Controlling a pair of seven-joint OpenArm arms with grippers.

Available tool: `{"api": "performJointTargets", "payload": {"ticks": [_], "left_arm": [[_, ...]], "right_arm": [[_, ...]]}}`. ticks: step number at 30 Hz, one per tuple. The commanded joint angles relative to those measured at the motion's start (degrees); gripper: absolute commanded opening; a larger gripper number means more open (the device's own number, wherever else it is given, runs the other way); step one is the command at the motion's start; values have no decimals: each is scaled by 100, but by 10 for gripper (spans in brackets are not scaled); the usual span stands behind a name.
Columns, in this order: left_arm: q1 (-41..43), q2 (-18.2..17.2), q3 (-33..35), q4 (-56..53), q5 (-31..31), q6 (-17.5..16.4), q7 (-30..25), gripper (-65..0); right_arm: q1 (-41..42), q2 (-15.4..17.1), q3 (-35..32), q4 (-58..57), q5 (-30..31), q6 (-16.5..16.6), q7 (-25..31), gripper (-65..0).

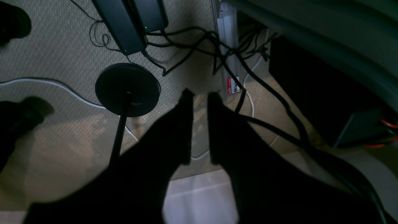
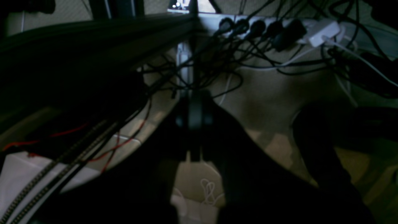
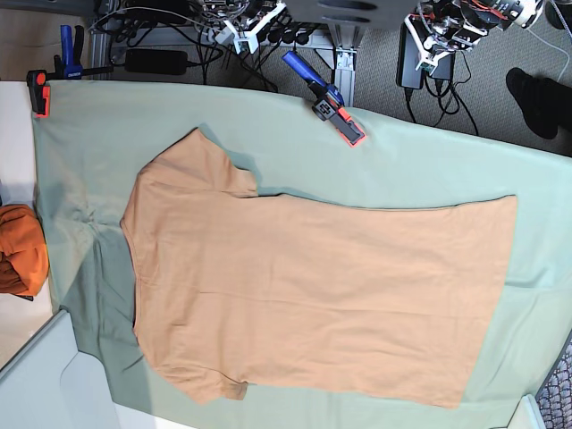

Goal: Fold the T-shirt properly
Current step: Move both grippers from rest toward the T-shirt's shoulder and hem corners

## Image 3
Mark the dark orange folded garment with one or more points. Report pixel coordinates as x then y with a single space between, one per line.
24 258

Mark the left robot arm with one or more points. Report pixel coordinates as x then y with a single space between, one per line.
442 28

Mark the black power brick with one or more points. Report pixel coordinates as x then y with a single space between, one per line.
408 76

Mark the blue orange centre clamp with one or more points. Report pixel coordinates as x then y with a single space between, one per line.
329 105

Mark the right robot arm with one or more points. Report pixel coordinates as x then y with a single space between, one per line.
240 24

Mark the black power adapter left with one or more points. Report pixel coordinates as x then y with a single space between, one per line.
154 61

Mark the black power strip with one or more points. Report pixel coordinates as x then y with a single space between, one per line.
276 34

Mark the black shoe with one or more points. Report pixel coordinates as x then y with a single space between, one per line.
544 103

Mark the tan orange T-shirt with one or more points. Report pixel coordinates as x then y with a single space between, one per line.
234 289

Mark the white grey bin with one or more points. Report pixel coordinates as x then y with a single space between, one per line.
51 384

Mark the light green table cloth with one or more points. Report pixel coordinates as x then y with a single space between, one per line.
99 134

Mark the aluminium frame post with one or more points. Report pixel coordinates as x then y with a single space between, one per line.
346 40

